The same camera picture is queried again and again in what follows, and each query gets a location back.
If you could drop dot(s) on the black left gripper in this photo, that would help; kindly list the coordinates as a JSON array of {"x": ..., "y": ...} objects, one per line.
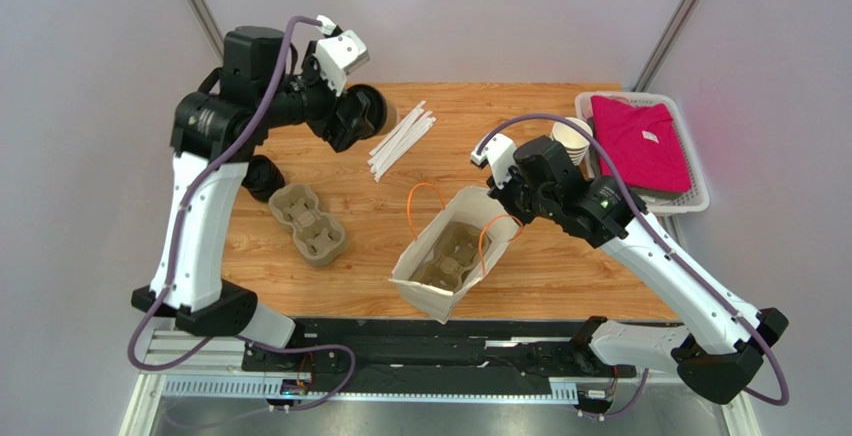
[{"x": 338, "y": 132}]

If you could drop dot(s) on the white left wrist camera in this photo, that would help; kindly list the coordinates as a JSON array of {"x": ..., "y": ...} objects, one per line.
[{"x": 339, "y": 53}]

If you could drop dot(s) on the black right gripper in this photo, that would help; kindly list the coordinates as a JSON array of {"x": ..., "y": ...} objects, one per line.
[{"x": 522, "y": 190}]

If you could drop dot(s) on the stack of paper cups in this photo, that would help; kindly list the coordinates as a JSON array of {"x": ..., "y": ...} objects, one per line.
[{"x": 575, "y": 144}]

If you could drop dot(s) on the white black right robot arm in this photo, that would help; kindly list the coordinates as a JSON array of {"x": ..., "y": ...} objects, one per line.
[{"x": 720, "y": 342}]

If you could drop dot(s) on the white paper takeout bag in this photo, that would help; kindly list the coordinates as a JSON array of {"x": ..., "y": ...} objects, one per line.
[{"x": 470, "y": 205}]

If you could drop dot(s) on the white plastic laundry basket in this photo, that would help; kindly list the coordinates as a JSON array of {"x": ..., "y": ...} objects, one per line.
[{"x": 695, "y": 199}]

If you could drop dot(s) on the stack of black lids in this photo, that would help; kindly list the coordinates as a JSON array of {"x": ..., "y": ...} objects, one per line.
[{"x": 263, "y": 178}]

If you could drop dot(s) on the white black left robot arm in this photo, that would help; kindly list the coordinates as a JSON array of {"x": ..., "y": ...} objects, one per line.
[{"x": 216, "y": 131}]

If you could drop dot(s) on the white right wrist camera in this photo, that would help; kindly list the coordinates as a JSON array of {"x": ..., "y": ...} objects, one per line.
[{"x": 497, "y": 154}]

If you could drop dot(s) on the black plastic cup lid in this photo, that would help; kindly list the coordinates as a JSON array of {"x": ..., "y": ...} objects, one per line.
[{"x": 363, "y": 111}]

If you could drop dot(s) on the cardboard cup carrier tray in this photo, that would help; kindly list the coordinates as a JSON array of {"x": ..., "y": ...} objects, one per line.
[{"x": 318, "y": 236}]

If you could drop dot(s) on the cardboard cup carrier single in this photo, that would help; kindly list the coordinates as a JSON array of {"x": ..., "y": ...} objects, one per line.
[{"x": 452, "y": 257}]

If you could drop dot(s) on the pink folded t-shirt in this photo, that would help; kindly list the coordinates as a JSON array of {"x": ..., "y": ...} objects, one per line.
[{"x": 642, "y": 142}]

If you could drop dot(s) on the aluminium frame rail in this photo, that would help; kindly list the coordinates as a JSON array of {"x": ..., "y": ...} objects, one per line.
[{"x": 214, "y": 371}]

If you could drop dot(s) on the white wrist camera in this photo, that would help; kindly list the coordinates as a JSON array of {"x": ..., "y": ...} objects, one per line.
[
  {"x": 497, "y": 154},
  {"x": 339, "y": 53}
]

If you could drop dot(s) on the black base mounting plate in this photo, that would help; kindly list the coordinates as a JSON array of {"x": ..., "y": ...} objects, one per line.
[{"x": 407, "y": 356}]

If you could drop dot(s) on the white wrapped straws bundle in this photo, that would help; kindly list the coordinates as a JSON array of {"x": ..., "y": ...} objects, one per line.
[{"x": 412, "y": 128}]

